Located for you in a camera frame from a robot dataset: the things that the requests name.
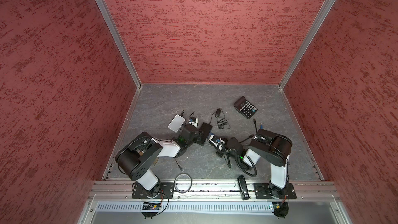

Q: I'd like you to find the black rectangular box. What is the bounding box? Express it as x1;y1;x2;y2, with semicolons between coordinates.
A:
198;122;212;146

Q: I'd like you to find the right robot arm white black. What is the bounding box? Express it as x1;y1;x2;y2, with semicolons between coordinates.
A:
217;129;292;200

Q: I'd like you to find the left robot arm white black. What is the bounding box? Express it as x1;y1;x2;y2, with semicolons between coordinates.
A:
115;124;203;198

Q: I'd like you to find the black calculator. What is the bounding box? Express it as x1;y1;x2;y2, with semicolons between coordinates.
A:
233;96;258;119

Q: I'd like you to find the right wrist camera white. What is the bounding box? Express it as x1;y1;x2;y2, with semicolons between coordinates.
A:
208;133;227;148

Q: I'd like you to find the black cable ring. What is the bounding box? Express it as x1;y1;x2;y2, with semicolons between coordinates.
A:
174;173;193;194

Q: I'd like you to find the black clip handle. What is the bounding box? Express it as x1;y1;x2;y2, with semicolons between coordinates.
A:
237;175;250;201

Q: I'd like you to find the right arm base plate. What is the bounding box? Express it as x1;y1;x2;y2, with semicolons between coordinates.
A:
254;183;297;200

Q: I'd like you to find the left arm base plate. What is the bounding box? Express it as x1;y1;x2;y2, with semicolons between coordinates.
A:
132;182;174;199

